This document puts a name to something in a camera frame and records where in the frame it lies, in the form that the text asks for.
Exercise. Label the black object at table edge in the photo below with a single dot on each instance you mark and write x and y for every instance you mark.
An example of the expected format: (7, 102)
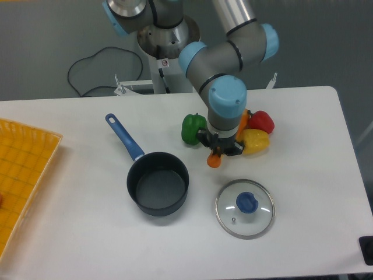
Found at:
(366, 246)

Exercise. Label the green bell pepper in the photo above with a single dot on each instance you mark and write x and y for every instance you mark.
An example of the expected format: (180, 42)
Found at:
(190, 126)

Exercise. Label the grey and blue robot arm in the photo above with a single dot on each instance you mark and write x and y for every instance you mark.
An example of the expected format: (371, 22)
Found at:
(226, 97)

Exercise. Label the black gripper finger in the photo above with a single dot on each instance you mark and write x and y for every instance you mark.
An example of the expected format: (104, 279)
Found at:
(235, 149)
(201, 136)

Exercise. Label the dark saucepan with blue handle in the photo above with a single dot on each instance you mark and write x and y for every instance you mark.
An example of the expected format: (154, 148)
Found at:
(157, 182)

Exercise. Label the red bell pepper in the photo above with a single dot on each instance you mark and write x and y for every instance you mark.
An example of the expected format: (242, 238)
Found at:
(260, 120)

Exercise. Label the yellow bell pepper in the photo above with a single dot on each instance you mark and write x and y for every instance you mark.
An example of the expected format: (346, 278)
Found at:
(254, 141)

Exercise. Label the glass lid with blue knob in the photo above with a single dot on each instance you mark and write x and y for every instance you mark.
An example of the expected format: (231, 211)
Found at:
(245, 209)

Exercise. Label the yellow woven basket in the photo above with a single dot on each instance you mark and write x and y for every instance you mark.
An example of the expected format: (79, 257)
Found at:
(26, 153)

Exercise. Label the long orange bread loaf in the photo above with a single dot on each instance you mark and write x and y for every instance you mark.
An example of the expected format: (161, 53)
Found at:
(214, 159)

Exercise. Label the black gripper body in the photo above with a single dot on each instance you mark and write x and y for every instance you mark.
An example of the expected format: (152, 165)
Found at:
(223, 145)

